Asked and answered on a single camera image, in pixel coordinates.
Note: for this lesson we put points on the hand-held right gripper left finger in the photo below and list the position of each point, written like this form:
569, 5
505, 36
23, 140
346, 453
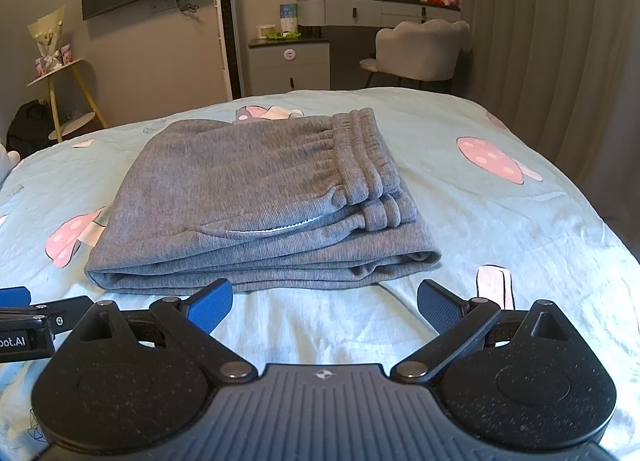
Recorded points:
210, 301

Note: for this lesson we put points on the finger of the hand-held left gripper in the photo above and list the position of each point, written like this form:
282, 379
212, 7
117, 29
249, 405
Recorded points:
12, 297

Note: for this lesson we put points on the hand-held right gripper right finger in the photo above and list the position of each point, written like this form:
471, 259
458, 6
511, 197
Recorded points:
440, 308

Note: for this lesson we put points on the grey ribbed pants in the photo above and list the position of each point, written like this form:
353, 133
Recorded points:
225, 176

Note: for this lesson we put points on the light blue mushroom print blanket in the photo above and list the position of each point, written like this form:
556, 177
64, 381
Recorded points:
500, 221

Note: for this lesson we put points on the black backpack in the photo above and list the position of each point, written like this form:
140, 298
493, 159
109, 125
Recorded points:
30, 128

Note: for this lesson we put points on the yellow-legged side table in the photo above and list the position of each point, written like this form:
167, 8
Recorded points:
75, 91

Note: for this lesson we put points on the grey nightstand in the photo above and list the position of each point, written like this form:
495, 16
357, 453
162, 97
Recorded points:
290, 66

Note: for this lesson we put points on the small pink box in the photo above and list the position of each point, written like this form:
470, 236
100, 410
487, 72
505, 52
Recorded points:
67, 53

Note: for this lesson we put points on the grey shell-back chair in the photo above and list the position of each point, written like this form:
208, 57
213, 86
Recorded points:
425, 53

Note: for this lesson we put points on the wrapped flower bouquet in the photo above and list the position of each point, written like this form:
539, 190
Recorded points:
47, 36

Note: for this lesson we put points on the white tower fan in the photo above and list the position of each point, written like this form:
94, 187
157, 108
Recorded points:
226, 31

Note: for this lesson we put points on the small white box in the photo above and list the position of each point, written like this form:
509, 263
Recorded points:
264, 31

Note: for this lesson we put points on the green tray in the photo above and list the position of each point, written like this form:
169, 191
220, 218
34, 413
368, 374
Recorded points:
282, 35

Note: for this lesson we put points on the grey pleated curtain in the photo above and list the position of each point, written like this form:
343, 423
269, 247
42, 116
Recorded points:
540, 41

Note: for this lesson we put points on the small blue box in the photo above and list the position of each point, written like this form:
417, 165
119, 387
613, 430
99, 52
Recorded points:
288, 17

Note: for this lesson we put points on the grey vanity desk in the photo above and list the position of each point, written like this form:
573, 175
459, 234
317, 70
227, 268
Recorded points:
350, 11

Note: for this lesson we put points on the wall socket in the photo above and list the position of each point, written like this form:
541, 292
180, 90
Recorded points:
167, 4

